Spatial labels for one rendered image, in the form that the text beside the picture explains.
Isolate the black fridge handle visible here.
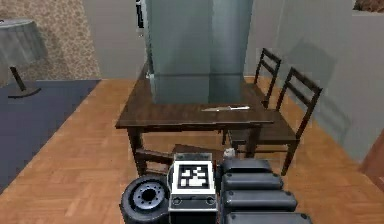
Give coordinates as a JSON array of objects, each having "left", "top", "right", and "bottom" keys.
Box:
[{"left": 135, "top": 0, "right": 145, "bottom": 29}]

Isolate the silver table knife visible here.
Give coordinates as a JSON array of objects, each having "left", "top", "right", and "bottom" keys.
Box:
[{"left": 201, "top": 105, "right": 251, "bottom": 113}]

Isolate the dark brown wooden table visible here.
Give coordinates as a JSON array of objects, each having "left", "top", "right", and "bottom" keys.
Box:
[{"left": 115, "top": 59, "right": 275, "bottom": 177}]

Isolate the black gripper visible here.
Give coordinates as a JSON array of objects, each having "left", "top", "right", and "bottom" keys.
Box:
[{"left": 119, "top": 174, "right": 172, "bottom": 224}]

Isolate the silver grey fridge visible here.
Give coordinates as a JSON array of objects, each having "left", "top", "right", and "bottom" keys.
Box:
[{"left": 139, "top": 0, "right": 255, "bottom": 105}]

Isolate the brown wooden door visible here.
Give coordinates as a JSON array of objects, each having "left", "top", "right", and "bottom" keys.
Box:
[{"left": 358, "top": 128, "right": 384, "bottom": 193}]

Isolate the dark brown wooden chair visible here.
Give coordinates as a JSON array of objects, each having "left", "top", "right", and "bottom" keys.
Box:
[
  {"left": 228, "top": 66, "right": 324, "bottom": 177},
  {"left": 134, "top": 143, "right": 226, "bottom": 177},
  {"left": 244, "top": 47, "right": 283, "bottom": 109}
]

